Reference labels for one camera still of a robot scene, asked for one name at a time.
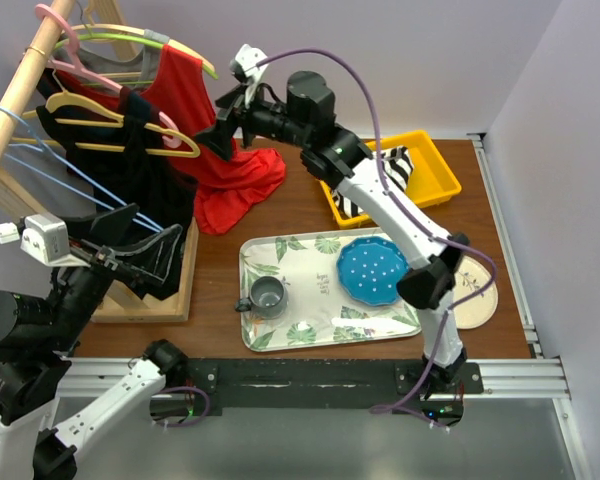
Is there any aluminium frame rail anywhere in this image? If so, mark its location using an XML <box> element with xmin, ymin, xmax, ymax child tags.
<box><xmin>77</xmin><ymin>138</ymin><xmax>594</xmax><ymax>479</ymax></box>

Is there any pink plastic hanger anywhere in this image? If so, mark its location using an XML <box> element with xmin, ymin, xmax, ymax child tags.
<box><xmin>35</xmin><ymin>4</ymin><xmax>178</xmax><ymax>131</ymax></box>

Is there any beige wooden hanger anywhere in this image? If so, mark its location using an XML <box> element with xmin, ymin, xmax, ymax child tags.
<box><xmin>73</xmin><ymin>23</ymin><xmax>218</xmax><ymax>79</ymax></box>

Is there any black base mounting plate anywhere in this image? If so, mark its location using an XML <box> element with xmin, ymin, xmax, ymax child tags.
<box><xmin>167</xmin><ymin>358</ymin><xmax>485</xmax><ymax>425</ymax></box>

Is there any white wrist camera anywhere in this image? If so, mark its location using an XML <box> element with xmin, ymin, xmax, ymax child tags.
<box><xmin>0</xmin><ymin>213</ymin><xmax>71</xmax><ymax>267</ymax></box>
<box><xmin>230</xmin><ymin>44</ymin><xmax>267</xmax><ymax>104</ymax></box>

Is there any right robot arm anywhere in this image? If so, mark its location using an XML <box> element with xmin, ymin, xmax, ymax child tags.
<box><xmin>194</xmin><ymin>71</ymin><xmax>469</xmax><ymax>393</ymax></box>

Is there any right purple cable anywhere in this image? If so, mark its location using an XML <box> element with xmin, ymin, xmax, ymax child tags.
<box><xmin>257</xmin><ymin>47</ymin><xmax>499</xmax><ymax>426</ymax></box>

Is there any leaf pattern serving tray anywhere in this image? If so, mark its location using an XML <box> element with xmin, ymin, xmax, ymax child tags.
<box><xmin>238</xmin><ymin>228</ymin><xmax>421</xmax><ymax>353</ymax></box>

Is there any blue dotted plate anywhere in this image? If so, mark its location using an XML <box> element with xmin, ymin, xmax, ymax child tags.
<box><xmin>336</xmin><ymin>236</ymin><xmax>410</xmax><ymax>307</ymax></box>

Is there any yellow plastic bin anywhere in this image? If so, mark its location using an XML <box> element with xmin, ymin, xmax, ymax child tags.
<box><xmin>319</xmin><ymin>129</ymin><xmax>463</xmax><ymax>230</ymax></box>

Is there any dark navy maroon garment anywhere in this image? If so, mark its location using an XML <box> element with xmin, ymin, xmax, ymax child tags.
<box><xmin>115</xmin><ymin>86</ymin><xmax>163</xmax><ymax>133</ymax></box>

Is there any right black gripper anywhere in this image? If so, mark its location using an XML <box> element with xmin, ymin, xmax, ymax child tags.
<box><xmin>193</xmin><ymin>78</ymin><xmax>311</xmax><ymax>161</ymax></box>

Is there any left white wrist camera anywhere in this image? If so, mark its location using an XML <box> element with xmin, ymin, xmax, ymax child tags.
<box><xmin>0</xmin><ymin>213</ymin><xmax>71</xmax><ymax>267</ymax></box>

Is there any cream and blue plate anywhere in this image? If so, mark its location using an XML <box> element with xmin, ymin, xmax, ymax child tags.
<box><xmin>453</xmin><ymin>257</ymin><xmax>499</xmax><ymax>330</ymax></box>

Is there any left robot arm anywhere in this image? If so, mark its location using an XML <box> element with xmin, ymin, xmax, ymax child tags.
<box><xmin>0</xmin><ymin>204</ymin><xmax>187</xmax><ymax>479</ymax></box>

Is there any yellow plastic hanger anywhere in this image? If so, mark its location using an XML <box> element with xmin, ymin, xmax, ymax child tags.
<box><xmin>13</xmin><ymin>91</ymin><xmax>200</xmax><ymax>159</ymax></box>

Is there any black white striped tank top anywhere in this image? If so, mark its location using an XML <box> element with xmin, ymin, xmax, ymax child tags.
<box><xmin>328</xmin><ymin>144</ymin><xmax>414</xmax><ymax>217</ymax></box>

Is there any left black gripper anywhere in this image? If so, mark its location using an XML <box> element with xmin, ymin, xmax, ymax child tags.
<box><xmin>43</xmin><ymin>201</ymin><xmax>183</xmax><ymax>347</ymax></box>

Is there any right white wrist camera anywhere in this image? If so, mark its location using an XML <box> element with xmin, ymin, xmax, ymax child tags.
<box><xmin>230</xmin><ymin>44</ymin><xmax>267</xmax><ymax>104</ymax></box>

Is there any grey tank top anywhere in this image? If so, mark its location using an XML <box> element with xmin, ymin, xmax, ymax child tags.
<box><xmin>78</xmin><ymin>46</ymin><xmax>161</xmax><ymax>91</ymax></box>

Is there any red tank top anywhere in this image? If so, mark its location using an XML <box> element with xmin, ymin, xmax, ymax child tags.
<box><xmin>54</xmin><ymin>43</ymin><xmax>287</xmax><ymax>236</ymax></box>

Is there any grey mug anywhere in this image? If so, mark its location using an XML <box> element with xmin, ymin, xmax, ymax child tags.
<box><xmin>234</xmin><ymin>276</ymin><xmax>288</xmax><ymax>320</ymax></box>

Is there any wooden clothes rack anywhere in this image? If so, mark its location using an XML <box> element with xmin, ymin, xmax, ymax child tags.
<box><xmin>0</xmin><ymin>0</ymin><xmax>199</xmax><ymax>324</ymax></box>

